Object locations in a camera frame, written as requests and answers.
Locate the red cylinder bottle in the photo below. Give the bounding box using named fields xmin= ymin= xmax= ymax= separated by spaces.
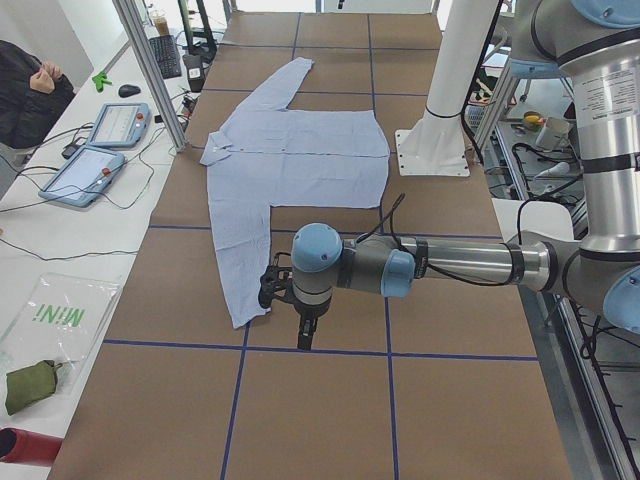
xmin=1 ymin=428 xmax=63 ymax=467

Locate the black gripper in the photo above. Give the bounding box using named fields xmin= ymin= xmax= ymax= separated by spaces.
xmin=294 ymin=294 xmax=331 ymax=350

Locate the plastic bag MINI print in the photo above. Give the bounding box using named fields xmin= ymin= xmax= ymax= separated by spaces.
xmin=1 ymin=273 xmax=121 ymax=394

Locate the black box with label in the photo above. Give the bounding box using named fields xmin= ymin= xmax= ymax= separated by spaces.
xmin=182 ymin=54 xmax=206 ymax=93

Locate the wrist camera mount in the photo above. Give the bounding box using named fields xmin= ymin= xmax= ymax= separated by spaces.
xmin=258 ymin=252 xmax=295 ymax=309

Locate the upper teach pendant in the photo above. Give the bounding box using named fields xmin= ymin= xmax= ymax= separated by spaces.
xmin=87 ymin=103 xmax=150 ymax=149

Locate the green cloth pouch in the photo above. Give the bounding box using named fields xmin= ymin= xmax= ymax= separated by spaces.
xmin=5 ymin=360 xmax=62 ymax=416

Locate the iced coffee cup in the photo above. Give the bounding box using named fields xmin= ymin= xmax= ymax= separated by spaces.
xmin=150 ymin=11 xmax=170 ymax=36

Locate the person in black jacket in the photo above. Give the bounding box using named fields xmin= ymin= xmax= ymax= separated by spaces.
xmin=1 ymin=41 xmax=75 ymax=149

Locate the light blue striped shirt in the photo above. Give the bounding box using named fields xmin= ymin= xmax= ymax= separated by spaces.
xmin=200 ymin=57 xmax=390 ymax=328

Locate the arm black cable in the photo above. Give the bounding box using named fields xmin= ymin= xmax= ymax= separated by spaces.
xmin=355 ymin=193 xmax=541 ymax=287

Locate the teach pendant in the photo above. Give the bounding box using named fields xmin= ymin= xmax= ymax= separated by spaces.
xmin=87 ymin=103 xmax=150 ymax=149
xmin=38 ymin=146 xmax=125 ymax=208

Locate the green plastic clip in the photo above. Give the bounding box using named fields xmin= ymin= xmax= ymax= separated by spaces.
xmin=92 ymin=71 xmax=112 ymax=93

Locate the aluminium frame post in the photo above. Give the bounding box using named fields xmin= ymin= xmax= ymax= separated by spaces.
xmin=112 ymin=0 xmax=187 ymax=153

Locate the black computer mouse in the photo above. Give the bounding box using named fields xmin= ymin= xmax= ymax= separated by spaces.
xmin=118 ymin=84 xmax=141 ymax=98

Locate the lower teach pendant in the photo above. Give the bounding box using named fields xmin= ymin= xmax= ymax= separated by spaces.
xmin=38 ymin=146 xmax=125 ymax=208

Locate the black keyboard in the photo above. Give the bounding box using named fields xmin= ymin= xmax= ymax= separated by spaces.
xmin=148 ymin=35 xmax=182 ymax=79

